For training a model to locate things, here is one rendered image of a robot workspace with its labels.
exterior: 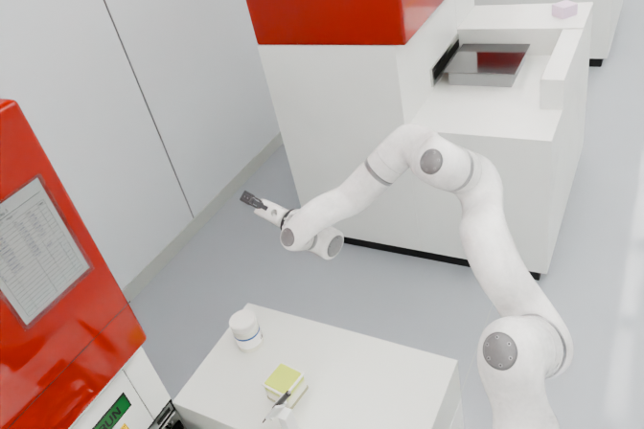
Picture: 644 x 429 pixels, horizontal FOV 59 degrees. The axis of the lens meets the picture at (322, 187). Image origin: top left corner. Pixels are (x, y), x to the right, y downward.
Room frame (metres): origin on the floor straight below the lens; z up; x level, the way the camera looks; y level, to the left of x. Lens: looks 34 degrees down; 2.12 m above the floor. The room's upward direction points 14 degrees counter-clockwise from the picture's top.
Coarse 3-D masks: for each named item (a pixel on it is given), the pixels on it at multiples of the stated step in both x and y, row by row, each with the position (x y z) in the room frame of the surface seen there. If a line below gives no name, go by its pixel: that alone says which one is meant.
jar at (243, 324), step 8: (240, 312) 1.10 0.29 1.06; (248, 312) 1.09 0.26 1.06; (232, 320) 1.08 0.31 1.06; (240, 320) 1.07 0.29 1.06; (248, 320) 1.06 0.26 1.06; (256, 320) 1.07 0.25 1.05; (232, 328) 1.05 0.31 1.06; (240, 328) 1.04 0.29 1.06; (248, 328) 1.04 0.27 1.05; (256, 328) 1.06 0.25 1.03; (240, 336) 1.04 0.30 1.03; (248, 336) 1.04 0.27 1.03; (256, 336) 1.05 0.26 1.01; (240, 344) 1.05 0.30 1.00; (248, 344) 1.04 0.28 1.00; (256, 344) 1.04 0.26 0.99
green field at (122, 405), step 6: (120, 402) 0.86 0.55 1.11; (126, 402) 0.87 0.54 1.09; (114, 408) 0.84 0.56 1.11; (120, 408) 0.85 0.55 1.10; (126, 408) 0.86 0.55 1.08; (108, 414) 0.83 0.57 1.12; (114, 414) 0.84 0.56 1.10; (120, 414) 0.85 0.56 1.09; (102, 420) 0.81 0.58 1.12; (108, 420) 0.82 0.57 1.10; (114, 420) 0.83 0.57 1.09; (102, 426) 0.81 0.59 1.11; (108, 426) 0.82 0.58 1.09
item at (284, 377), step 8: (280, 368) 0.91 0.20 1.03; (288, 368) 0.91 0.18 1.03; (272, 376) 0.89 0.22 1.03; (280, 376) 0.89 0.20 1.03; (288, 376) 0.88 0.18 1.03; (296, 376) 0.88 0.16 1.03; (264, 384) 0.88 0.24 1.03; (272, 384) 0.87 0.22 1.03; (280, 384) 0.87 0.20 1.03; (288, 384) 0.86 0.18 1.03; (296, 384) 0.86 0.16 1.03; (304, 384) 0.88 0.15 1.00; (272, 392) 0.86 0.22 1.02; (280, 392) 0.85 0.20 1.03; (296, 392) 0.86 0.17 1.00; (304, 392) 0.87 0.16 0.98; (272, 400) 0.87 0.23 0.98; (288, 400) 0.84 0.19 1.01; (296, 400) 0.85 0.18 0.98
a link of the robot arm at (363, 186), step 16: (352, 176) 1.18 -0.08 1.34; (368, 176) 1.14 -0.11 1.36; (336, 192) 1.17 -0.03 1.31; (352, 192) 1.15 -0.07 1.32; (368, 192) 1.13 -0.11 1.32; (304, 208) 1.16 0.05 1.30; (320, 208) 1.14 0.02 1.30; (336, 208) 1.14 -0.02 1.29; (352, 208) 1.14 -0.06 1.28; (288, 224) 1.15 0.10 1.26; (304, 224) 1.12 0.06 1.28; (320, 224) 1.11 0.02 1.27; (288, 240) 1.13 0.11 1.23; (304, 240) 1.11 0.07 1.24
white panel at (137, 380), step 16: (144, 352) 0.95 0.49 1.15; (128, 368) 0.91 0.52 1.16; (144, 368) 0.93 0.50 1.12; (112, 384) 0.87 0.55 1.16; (128, 384) 0.89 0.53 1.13; (144, 384) 0.92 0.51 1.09; (160, 384) 0.94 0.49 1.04; (96, 400) 0.83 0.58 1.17; (112, 400) 0.85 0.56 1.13; (128, 400) 0.87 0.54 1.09; (144, 400) 0.90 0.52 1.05; (160, 400) 0.93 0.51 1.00; (80, 416) 0.79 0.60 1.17; (96, 416) 0.81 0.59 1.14; (128, 416) 0.86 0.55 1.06; (144, 416) 0.88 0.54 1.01
